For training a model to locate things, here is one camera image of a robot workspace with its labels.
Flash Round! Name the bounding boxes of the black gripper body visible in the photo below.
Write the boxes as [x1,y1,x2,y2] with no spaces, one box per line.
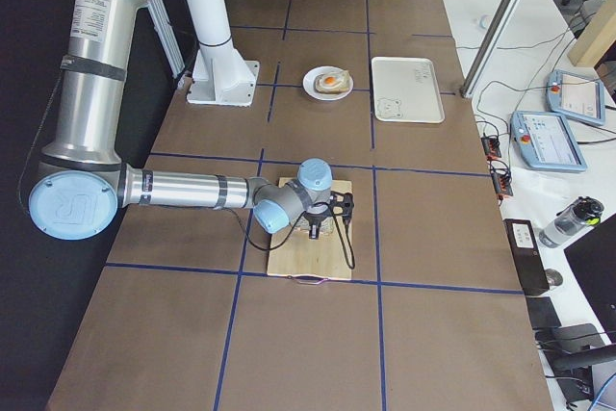
[305,203,329,229]

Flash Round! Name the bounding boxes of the bread slice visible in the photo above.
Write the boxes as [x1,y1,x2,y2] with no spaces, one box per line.
[295,218,335,236]

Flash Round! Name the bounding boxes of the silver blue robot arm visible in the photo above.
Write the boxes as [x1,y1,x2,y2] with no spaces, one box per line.
[28,0,333,240]

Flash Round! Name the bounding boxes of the bamboo cutting board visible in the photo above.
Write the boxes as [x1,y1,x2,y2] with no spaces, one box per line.
[267,177,354,282]

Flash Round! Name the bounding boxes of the bottom toast slice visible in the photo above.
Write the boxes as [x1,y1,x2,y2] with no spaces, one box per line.
[314,69,351,93]

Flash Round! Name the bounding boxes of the fried egg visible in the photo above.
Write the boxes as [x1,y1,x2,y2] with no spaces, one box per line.
[316,70,347,90]

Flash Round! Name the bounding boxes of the cream bear tray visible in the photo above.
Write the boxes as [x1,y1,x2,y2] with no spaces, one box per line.
[371,57,445,124]

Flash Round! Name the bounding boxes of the upper orange connector board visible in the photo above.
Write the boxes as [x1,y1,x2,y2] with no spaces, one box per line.
[480,135,501,160]

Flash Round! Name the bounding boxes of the orange connector board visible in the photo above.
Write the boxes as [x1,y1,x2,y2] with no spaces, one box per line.
[490,167,513,200]
[480,135,501,160]

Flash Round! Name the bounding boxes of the lower orange connector board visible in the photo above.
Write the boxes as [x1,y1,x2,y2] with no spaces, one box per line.
[490,167,513,200]

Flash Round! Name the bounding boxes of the black rectangular box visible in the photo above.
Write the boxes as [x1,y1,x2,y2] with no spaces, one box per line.
[503,218,550,296]

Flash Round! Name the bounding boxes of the near teach pendant tablet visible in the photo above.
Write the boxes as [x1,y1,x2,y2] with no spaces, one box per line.
[510,111,587,172]

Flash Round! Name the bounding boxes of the teach pendant tablet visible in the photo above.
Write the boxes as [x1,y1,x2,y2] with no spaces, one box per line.
[546,69,605,126]
[510,111,587,172]

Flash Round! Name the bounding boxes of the clear water bottle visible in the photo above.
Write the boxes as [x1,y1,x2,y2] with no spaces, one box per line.
[539,196,604,248]

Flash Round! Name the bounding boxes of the black monitor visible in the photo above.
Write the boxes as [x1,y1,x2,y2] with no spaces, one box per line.
[564,222,615,330]

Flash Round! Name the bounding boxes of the far teach pendant tablet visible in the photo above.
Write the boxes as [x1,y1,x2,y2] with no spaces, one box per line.
[546,69,605,126]

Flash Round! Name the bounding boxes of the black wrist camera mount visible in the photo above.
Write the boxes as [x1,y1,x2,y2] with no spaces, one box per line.
[329,191,354,226]

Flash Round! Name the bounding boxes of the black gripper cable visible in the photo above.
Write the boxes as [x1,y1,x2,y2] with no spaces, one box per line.
[230,208,356,270]

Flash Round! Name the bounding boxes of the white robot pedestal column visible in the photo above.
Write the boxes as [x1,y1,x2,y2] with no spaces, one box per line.
[187,0,260,107]

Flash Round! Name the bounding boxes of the aluminium frame post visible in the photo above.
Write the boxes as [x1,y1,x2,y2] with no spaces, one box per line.
[460,0,521,98]

